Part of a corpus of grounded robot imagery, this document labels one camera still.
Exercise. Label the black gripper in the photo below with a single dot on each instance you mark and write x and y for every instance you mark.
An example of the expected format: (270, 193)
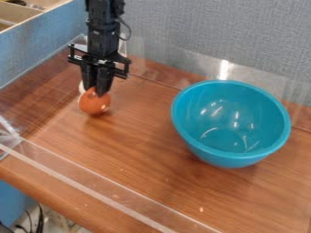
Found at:
(105, 18)

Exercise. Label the brown cap toy mushroom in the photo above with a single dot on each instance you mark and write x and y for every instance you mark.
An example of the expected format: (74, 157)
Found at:
(92, 104)

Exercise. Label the blue plastic bowl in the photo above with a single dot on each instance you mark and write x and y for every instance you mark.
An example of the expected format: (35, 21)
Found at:
(231, 122)

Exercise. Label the wooden shelf box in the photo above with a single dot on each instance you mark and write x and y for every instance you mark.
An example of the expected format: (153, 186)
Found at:
(19, 11)

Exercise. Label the clear acrylic front barrier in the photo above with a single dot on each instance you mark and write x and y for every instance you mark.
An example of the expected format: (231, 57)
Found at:
(113, 194)

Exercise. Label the clear acrylic left bracket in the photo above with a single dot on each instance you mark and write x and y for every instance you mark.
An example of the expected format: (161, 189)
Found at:
(10, 137)

